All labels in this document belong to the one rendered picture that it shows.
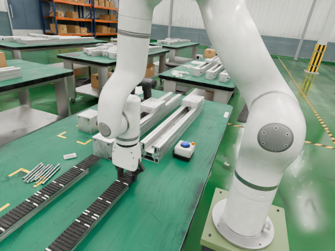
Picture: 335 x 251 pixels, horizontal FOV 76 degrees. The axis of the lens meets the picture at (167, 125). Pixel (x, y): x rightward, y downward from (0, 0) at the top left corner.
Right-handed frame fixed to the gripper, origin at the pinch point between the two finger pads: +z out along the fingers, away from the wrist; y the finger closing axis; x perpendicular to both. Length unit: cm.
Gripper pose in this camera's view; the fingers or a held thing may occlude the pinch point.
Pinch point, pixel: (126, 176)
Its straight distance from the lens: 85.7
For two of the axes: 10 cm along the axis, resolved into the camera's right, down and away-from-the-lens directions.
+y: 9.1, 2.4, -3.2
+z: -0.9, 9.0, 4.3
